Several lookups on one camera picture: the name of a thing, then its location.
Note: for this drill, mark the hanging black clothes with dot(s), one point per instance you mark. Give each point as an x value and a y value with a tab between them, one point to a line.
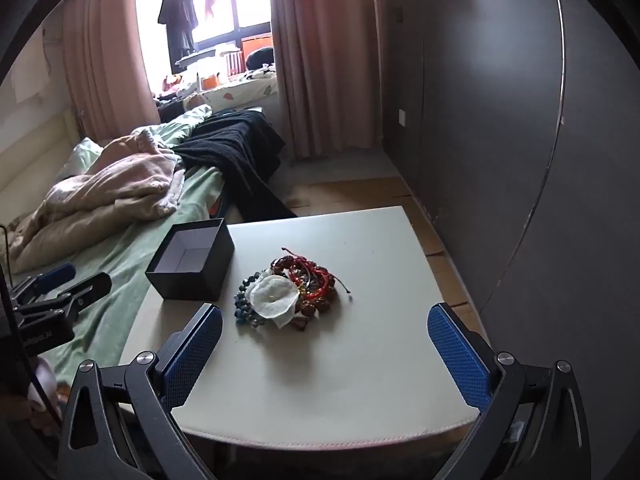
177	15

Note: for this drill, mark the cream bed headboard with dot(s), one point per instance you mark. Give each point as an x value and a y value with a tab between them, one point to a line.
30	150

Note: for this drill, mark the pink curtain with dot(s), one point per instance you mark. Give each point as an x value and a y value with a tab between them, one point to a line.
325	50
110	45

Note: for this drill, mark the black cardboard box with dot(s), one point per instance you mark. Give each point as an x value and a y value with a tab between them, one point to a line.
192	285

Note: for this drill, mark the pale green pillow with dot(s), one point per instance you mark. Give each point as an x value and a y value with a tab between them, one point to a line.
82	156

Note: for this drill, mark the patterned window seat cushion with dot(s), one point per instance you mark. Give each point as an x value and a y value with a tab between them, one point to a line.
250	86

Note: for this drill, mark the pink fleece blanket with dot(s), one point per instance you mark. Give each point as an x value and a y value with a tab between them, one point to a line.
110	185

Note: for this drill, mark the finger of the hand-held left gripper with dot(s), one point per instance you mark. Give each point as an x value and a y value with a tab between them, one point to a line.
56	276
86	290

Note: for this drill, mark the person's left hand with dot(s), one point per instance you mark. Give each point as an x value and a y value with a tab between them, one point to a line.
42	385

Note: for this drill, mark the white flower hair clip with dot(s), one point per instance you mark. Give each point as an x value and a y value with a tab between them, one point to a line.
270	297

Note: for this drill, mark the orange box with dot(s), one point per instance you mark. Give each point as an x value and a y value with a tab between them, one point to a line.
210	80

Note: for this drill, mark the dark grey wardrobe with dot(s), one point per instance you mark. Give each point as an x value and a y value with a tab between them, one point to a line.
500	135

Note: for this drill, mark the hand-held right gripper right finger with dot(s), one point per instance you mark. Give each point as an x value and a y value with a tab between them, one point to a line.
460	360

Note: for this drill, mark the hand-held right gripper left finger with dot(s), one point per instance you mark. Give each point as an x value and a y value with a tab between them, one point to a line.
196	355

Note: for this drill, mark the black bag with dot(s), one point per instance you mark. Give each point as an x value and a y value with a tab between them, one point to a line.
260	57

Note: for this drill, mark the green bed sheet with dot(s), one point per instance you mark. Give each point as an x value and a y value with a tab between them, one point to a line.
120	270

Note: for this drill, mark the white wall socket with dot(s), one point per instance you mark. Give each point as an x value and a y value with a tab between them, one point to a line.
402	117

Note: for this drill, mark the black knitted garment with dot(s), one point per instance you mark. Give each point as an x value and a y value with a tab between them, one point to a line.
240	150

